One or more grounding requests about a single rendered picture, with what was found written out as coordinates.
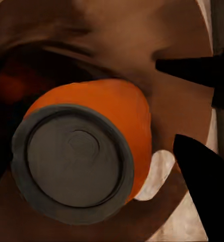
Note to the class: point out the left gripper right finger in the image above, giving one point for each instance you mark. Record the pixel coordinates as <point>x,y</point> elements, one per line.
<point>203,172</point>

